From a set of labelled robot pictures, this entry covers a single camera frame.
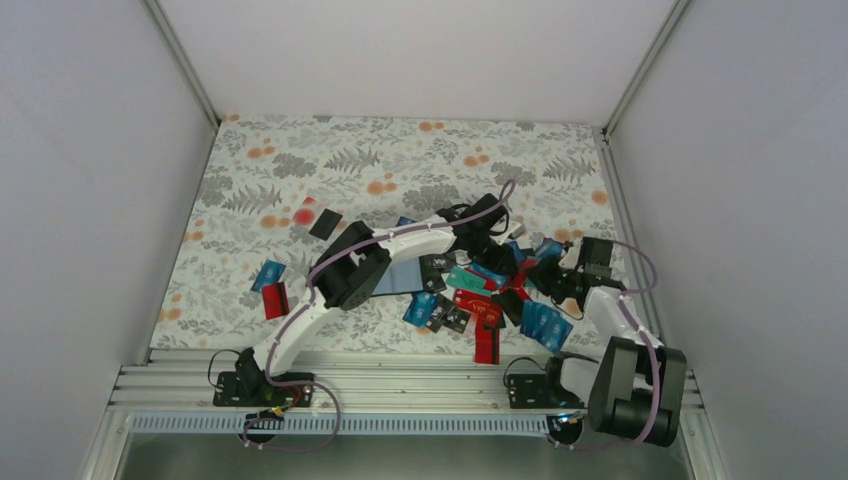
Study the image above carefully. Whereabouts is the black card holder wallet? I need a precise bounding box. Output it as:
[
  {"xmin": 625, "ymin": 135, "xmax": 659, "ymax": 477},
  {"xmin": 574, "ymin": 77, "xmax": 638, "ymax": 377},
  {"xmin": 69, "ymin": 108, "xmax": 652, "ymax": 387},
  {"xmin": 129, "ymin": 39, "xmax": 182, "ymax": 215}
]
[{"xmin": 371, "ymin": 255, "xmax": 455, "ymax": 297}]

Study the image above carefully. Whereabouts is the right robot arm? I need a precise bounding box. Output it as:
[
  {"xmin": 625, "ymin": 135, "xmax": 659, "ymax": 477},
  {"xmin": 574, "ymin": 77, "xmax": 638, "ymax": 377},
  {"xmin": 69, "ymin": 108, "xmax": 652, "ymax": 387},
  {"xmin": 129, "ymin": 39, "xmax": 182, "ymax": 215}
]
[{"xmin": 520, "ymin": 237, "xmax": 687, "ymax": 447}]

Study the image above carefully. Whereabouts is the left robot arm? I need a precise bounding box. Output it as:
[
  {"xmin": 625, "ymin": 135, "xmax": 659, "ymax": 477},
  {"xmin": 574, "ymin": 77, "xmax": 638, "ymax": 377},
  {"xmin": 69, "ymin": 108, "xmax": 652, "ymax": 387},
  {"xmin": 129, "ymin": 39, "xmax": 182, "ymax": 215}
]
[{"xmin": 235, "ymin": 181, "xmax": 515, "ymax": 405}]

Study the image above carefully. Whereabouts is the teal card centre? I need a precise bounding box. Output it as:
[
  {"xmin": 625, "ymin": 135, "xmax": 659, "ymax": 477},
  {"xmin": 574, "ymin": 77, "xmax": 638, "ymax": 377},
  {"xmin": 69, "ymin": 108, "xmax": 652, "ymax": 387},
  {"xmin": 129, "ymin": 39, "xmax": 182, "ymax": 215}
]
[{"xmin": 445, "ymin": 266, "xmax": 497, "ymax": 296}]

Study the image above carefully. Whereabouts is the blue card fan right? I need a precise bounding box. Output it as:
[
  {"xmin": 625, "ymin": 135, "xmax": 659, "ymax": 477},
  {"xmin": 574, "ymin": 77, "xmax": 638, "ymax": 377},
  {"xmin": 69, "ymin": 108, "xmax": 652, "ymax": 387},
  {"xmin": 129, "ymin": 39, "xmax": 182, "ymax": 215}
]
[{"xmin": 519, "ymin": 300, "xmax": 574, "ymax": 353}]

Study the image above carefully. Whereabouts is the blue card near centre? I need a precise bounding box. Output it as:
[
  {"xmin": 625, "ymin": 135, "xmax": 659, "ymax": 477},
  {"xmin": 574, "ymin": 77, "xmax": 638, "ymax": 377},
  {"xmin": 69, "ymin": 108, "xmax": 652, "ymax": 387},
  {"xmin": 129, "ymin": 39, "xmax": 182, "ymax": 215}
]
[{"xmin": 396, "ymin": 216, "xmax": 416, "ymax": 227}]

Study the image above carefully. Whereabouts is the blue card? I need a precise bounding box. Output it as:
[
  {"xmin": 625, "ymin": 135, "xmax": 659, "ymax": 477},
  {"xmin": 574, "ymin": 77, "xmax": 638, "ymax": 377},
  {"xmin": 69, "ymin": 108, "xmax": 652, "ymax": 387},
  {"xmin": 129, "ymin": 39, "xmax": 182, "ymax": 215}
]
[
  {"xmin": 396, "ymin": 216, "xmax": 416, "ymax": 227},
  {"xmin": 250, "ymin": 259, "xmax": 286, "ymax": 293},
  {"xmin": 403, "ymin": 291, "xmax": 438, "ymax": 328}
]

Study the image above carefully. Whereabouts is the red VIP card centre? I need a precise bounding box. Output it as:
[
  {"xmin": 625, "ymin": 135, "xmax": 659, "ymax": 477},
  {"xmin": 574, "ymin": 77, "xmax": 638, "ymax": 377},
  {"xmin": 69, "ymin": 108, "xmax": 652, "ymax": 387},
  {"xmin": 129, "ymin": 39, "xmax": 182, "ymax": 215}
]
[{"xmin": 453, "ymin": 289, "xmax": 501, "ymax": 324}]

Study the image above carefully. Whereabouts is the blue card lower centre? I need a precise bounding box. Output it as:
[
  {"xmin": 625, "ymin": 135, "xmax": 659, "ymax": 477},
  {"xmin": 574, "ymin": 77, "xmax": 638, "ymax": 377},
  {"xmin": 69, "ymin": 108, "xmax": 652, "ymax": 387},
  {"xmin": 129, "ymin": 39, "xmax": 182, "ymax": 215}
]
[{"xmin": 403, "ymin": 291, "xmax": 438, "ymax": 328}]

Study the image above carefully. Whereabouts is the red card at front edge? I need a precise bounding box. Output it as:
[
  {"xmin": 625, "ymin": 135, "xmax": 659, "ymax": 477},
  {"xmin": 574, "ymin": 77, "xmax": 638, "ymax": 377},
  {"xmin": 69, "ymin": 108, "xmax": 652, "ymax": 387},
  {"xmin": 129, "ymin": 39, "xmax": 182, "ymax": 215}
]
[{"xmin": 474, "ymin": 323, "xmax": 500, "ymax": 365}]

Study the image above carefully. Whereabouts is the black card upper left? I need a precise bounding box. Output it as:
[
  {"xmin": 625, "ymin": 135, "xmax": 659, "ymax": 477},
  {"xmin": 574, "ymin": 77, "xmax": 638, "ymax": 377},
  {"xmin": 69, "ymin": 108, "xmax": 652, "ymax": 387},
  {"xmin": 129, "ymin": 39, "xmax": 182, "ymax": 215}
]
[{"xmin": 309, "ymin": 209, "xmax": 343, "ymax": 240}]

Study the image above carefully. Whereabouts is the translucent red dot card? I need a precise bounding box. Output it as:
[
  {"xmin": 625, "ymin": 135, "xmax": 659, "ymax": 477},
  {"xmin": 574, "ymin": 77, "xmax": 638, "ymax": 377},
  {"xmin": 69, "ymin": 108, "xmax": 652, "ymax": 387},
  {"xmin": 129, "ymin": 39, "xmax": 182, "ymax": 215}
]
[{"xmin": 292, "ymin": 197, "xmax": 324, "ymax": 229}]

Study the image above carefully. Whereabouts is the blue card left side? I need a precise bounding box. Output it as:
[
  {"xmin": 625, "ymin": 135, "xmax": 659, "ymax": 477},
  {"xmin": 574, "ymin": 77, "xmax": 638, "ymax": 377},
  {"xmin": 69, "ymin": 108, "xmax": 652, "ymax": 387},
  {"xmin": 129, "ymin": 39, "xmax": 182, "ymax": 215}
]
[{"xmin": 250, "ymin": 259, "xmax": 286, "ymax": 293}]

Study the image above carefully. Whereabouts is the red card left side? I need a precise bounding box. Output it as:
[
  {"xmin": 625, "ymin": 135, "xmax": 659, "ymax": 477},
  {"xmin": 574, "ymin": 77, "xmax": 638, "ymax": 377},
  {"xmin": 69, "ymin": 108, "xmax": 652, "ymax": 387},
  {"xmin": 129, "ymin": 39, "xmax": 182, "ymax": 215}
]
[{"xmin": 261, "ymin": 282, "xmax": 290, "ymax": 320}]

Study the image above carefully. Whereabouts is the floral patterned table mat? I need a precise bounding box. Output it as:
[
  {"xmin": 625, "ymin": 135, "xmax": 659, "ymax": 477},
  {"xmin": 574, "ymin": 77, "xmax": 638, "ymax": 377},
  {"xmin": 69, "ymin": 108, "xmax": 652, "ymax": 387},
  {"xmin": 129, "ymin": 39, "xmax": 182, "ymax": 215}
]
[{"xmin": 151, "ymin": 115, "xmax": 617, "ymax": 351}]

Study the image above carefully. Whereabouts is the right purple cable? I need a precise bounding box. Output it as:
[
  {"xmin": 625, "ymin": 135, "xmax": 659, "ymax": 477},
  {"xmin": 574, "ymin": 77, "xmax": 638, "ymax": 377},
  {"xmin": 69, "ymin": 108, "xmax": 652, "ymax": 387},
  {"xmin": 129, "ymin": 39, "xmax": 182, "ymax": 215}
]
[{"xmin": 547, "ymin": 239, "xmax": 664, "ymax": 452}]

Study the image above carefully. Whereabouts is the purple cable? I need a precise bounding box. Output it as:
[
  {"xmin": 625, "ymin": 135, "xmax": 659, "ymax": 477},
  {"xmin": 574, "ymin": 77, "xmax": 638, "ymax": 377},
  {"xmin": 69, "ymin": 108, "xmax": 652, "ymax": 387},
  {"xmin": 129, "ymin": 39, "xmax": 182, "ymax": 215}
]
[
  {"xmin": 241, "ymin": 178, "xmax": 517, "ymax": 452},
  {"xmin": 547, "ymin": 239, "xmax": 664, "ymax": 452}
]

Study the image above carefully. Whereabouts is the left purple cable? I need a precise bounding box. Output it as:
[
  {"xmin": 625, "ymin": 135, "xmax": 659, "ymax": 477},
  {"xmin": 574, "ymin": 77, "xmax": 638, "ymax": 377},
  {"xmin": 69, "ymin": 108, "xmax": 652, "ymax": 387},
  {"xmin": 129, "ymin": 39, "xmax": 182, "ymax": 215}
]
[{"xmin": 241, "ymin": 178, "xmax": 517, "ymax": 452}]

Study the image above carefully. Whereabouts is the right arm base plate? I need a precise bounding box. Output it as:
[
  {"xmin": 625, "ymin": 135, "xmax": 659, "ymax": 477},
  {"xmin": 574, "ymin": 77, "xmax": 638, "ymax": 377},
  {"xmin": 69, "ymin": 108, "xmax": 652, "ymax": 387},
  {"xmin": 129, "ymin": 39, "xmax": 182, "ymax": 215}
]
[{"xmin": 506, "ymin": 374, "xmax": 584, "ymax": 410}]

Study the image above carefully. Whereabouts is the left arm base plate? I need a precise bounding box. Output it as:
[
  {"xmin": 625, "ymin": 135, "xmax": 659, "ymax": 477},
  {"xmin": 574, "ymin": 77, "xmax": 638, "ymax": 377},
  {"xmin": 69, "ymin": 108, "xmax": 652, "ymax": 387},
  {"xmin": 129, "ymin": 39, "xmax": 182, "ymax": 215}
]
[{"xmin": 212, "ymin": 372, "xmax": 314, "ymax": 408}]

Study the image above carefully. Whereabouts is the aluminium rail frame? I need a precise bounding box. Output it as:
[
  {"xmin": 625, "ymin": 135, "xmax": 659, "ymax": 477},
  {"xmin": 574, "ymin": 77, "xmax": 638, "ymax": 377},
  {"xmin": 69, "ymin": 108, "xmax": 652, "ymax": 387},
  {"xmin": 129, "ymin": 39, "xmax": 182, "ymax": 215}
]
[{"xmin": 83, "ymin": 349, "xmax": 726, "ymax": 479}]

